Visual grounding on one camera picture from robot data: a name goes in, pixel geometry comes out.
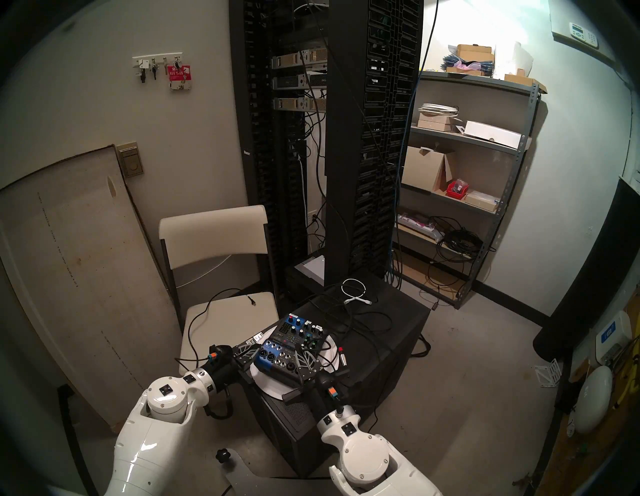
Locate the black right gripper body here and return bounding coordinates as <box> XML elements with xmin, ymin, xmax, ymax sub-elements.
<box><xmin>283</xmin><ymin>368</ymin><xmax>352</xmax><ymax>412</ymax></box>

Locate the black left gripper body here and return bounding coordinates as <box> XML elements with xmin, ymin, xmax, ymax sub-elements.
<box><xmin>206</xmin><ymin>344</ymin><xmax>252</xmax><ymax>389</ymax></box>

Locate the blue black audio mixer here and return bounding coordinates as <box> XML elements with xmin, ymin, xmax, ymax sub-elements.
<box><xmin>255</xmin><ymin>312</ymin><xmax>331</xmax><ymax>388</ymax></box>

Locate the white round plate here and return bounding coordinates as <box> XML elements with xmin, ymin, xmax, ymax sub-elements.
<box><xmin>248</xmin><ymin>327</ymin><xmax>337</xmax><ymax>401</ymax></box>

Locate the grey flat rack device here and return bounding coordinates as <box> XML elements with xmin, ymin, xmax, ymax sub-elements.
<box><xmin>294</xmin><ymin>255</ymin><xmax>326</xmax><ymax>285</ymax></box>

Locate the black speaker cabinet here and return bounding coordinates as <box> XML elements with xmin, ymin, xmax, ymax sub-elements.
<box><xmin>235</xmin><ymin>275</ymin><xmax>432</xmax><ymax>478</ymax></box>

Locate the beige folding chair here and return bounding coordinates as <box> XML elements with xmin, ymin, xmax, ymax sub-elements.
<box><xmin>159</xmin><ymin>205</ymin><xmax>281</xmax><ymax>381</ymax></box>

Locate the pink white package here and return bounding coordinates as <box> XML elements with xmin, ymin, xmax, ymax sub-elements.
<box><xmin>396</xmin><ymin>211</ymin><xmax>445</xmax><ymax>241</ymax></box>

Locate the large grey cardboard sheet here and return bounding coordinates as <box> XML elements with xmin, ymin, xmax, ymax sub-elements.
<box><xmin>0</xmin><ymin>145</ymin><xmax>183</xmax><ymax>431</ymax></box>

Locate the black server rack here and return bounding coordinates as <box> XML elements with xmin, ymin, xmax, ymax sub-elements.
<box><xmin>229</xmin><ymin>0</ymin><xmax>425</xmax><ymax>301</ymax></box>

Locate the open tan cardboard box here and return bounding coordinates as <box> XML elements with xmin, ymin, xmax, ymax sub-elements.
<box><xmin>401</xmin><ymin>146</ymin><xmax>453</xmax><ymax>193</ymax></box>

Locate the beige flat box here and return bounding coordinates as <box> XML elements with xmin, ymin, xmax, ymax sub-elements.
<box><xmin>464</xmin><ymin>190</ymin><xmax>501</xmax><ymax>212</ymax></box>

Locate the beige rack unit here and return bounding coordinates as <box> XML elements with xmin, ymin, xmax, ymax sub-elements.
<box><xmin>272</xmin><ymin>97</ymin><xmax>328</xmax><ymax>112</ymax></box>
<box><xmin>271</xmin><ymin>49</ymin><xmax>328</xmax><ymax>69</ymax></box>

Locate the white dome device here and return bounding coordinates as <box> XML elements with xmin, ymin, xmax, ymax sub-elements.
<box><xmin>574</xmin><ymin>365</ymin><xmax>614</xmax><ymax>435</ymax></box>

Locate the small tan box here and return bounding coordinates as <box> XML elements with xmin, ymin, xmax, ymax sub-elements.
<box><xmin>416</xmin><ymin>114</ymin><xmax>458</xmax><ymax>132</ymax></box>

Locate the black rack server unit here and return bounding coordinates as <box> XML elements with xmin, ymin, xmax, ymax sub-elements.
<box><xmin>272</xmin><ymin>74</ymin><xmax>328</xmax><ymax>90</ymax></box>

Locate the red key tag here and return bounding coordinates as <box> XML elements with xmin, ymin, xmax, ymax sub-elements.
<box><xmin>168</xmin><ymin>64</ymin><xmax>193</xmax><ymax>91</ymax></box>

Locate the tall black panel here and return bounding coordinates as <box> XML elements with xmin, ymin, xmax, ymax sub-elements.
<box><xmin>532</xmin><ymin>177</ymin><xmax>640</xmax><ymax>363</ymax></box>

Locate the white device blue label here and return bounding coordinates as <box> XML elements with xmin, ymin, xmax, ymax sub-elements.
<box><xmin>595</xmin><ymin>310</ymin><xmax>633</xmax><ymax>366</ymax></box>

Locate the white flat box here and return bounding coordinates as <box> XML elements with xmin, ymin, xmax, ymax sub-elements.
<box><xmin>462</xmin><ymin>120</ymin><xmax>523</xmax><ymax>149</ymax></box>

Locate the white key hook rack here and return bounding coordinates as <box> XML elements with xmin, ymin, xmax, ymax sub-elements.
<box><xmin>132</xmin><ymin>52</ymin><xmax>183</xmax><ymax>68</ymax></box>

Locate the grey metal shelf unit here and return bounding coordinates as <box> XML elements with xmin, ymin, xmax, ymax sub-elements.
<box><xmin>387</xmin><ymin>70</ymin><xmax>543</xmax><ymax>308</ymax></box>

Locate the pile of plastic bags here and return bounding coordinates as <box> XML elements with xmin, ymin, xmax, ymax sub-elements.
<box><xmin>441</xmin><ymin>54</ymin><xmax>493</xmax><ymax>76</ymax></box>

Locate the small open cardboard box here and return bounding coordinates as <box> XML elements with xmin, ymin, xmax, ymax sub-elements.
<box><xmin>504</xmin><ymin>74</ymin><xmax>547</xmax><ymax>94</ymax></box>

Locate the brown cardboard box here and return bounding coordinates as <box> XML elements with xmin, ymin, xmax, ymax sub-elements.
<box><xmin>456</xmin><ymin>44</ymin><xmax>495</xmax><ymax>63</ymax></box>

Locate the white plastic bag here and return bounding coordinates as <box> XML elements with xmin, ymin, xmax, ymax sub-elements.
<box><xmin>495</xmin><ymin>41</ymin><xmax>534</xmax><ymax>78</ymax></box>

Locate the white Sonitrol alarm cabinet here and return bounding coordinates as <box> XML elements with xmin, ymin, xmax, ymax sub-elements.
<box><xmin>550</xmin><ymin>0</ymin><xmax>617</xmax><ymax>63</ymax></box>

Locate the thin black loose cable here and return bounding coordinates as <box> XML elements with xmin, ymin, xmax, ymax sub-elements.
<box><xmin>175</xmin><ymin>289</ymin><xmax>258</xmax><ymax>366</ymax></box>

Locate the white coiled usb cable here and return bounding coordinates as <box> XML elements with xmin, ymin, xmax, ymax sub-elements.
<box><xmin>341</xmin><ymin>278</ymin><xmax>376</xmax><ymax>306</ymax></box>

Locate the black cable coil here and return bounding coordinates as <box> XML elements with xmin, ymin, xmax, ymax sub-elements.
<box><xmin>430</xmin><ymin>216</ymin><xmax>496</xmax><ymax>263</ymax></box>

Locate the beige wall switch plate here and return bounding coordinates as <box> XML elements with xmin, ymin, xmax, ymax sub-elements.
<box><xmin>116</xmin><ymin>142</ymin><xmax>145</xmax><ymax>178</ymax></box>

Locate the white lattice bracket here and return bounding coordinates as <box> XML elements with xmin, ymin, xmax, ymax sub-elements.
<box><xmin>531</xmin><ymin>359</ymin><xmax>563</xmax><ymax>388</ymax></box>

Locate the plywood wall board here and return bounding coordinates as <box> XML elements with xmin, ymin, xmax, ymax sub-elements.
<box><xmin>535</xmin><ymin>300</ymin><xmax>640</xmax><ymax>496</ymax></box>

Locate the white cable coil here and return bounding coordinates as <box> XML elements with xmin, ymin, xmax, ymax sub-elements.
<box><xmin>417</xmin><ymin>102</ymin><xmax>460</xmax><ymax>117</ymax></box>

